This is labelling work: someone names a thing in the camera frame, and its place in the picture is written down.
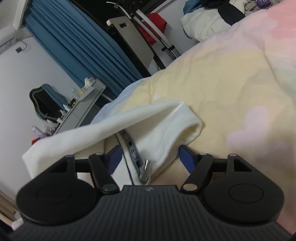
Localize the white zip sweatshirt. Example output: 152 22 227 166
22 101 202 188

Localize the grey white clothes pile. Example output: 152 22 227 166
229 0 283 16

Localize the white dressing table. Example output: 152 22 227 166
53 79 106 135

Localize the black framed mirror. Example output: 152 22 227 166
29 84 68 123

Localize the pastel rainbow duvet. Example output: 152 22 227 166
92 0 296 235

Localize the left blue curtain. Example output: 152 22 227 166
24 1 142 98

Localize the white puffy jacket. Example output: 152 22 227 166
181 8 231 42

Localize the red cloth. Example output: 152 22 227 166
136 9 168 47

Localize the white air conditioner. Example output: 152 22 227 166
0 25 16 54

